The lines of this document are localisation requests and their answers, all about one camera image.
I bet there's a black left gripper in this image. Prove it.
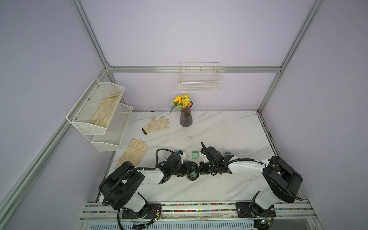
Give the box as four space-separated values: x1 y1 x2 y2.
171 161 196 178

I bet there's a clear pouch with black zipper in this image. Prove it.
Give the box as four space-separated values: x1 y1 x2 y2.
187 166 199 181

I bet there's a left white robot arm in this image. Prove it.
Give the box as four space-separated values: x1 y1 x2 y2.
99 148 199 212

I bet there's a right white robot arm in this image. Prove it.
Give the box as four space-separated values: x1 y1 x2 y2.
198 144 303 210

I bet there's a mint green dual usb charger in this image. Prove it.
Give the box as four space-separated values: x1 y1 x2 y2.
192 151 199 159

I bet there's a yellow leather work glove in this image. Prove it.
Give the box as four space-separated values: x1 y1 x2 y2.
115 139 148 169

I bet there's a cream knit work glove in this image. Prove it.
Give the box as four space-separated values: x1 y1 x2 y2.
142 116 170 135

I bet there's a dark ribbed glass vase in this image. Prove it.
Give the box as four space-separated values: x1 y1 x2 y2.
180 108 193 127

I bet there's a yellow flower bouquet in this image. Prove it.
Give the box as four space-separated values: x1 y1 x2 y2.
169 94 193 113

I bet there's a lower white mesh shelf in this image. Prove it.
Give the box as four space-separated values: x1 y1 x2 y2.
90 103 133 152

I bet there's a white mesh shelf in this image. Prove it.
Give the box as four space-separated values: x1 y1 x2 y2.
90 103 133 152
66 78 125 136

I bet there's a beige glove in shelf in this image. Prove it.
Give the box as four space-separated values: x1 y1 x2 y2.
90 93 122 128

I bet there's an upper white mesh shelf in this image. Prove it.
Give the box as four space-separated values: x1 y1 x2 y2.
66 78 125 136

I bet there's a white wire wall basket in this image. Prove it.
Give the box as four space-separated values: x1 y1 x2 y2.
179 62 222 94

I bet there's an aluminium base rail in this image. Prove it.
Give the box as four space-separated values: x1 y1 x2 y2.
80 201 317 222

